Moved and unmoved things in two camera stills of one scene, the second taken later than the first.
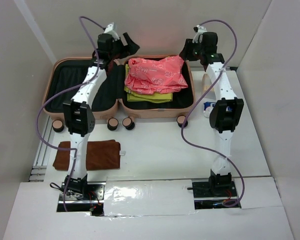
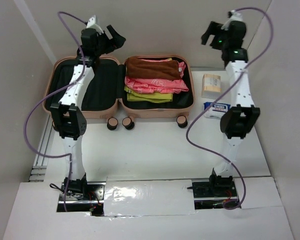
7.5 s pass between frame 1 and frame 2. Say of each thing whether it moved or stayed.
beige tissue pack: stayed
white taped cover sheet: stayed
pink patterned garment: stayed
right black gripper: moved
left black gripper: moved
